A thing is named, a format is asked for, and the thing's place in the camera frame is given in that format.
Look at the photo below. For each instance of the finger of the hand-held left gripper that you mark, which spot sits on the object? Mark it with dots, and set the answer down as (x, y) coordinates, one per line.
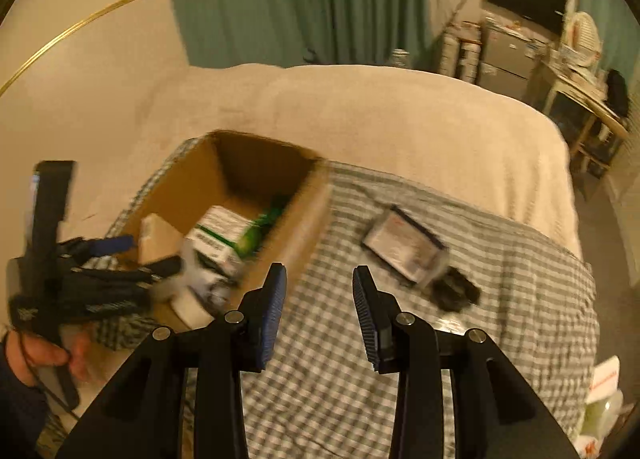
(150, 269)
(107, 245)

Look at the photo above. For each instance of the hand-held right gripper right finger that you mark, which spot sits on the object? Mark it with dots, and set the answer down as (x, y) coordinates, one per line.
(370, 319)

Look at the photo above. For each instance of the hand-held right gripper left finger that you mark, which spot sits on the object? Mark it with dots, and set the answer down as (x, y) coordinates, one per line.
(270, 314)

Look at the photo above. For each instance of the white plush bear toy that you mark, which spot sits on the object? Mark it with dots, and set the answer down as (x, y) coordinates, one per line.
(200, 274)

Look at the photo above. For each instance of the green medicine box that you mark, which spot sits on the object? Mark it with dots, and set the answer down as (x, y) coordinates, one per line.
(220, 234)

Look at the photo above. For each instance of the brown cardboard box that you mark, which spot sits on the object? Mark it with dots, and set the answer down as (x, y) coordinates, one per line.
(300, 239)

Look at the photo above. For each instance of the person's left forearm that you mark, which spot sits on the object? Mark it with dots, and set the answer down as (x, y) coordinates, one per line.
(20, 414)

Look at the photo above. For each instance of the person's left hand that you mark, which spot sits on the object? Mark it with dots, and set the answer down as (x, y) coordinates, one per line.
(42, 351)

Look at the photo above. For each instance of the dark blue flat packet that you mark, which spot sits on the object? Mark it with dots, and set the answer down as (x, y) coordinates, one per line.
(400, 244)

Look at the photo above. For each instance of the grey checked cloth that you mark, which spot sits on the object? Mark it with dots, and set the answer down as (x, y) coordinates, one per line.
(325, 389)

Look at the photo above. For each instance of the black plastic case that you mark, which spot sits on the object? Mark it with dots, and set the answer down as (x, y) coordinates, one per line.
(455, 289)

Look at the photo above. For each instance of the white bedspread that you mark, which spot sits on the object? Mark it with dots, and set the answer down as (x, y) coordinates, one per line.
(400, 129)

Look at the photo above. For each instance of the white bag with orange print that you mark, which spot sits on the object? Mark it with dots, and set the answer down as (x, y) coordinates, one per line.
(605, 389)

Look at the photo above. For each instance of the clear water bottle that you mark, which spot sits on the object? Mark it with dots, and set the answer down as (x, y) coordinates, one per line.
(400, 59)

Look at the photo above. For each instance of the white floor appliance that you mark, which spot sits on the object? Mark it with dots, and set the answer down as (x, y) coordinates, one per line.
(460, 59)

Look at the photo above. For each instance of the grey cabinet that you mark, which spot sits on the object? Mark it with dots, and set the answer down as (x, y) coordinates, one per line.
(510, 59)

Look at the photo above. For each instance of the wooden dressing desk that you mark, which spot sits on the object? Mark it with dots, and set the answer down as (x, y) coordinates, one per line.
(600, 111)

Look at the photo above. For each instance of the black bag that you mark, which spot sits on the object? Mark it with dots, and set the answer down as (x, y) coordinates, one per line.
(617, 91)

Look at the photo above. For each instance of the round white vanity mirror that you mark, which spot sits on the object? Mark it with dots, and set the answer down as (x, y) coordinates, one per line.
(582, 36)

